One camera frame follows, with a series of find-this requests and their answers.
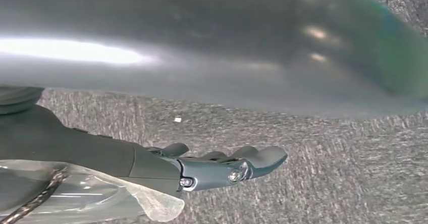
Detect clear plastic film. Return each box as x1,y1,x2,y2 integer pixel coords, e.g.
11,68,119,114
0,159,185,224

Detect grey glossy robot body shell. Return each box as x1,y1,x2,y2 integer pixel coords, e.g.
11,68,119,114
0,0,428,121

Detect black braided cable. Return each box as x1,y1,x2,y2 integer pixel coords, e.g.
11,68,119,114
0,167,70,224

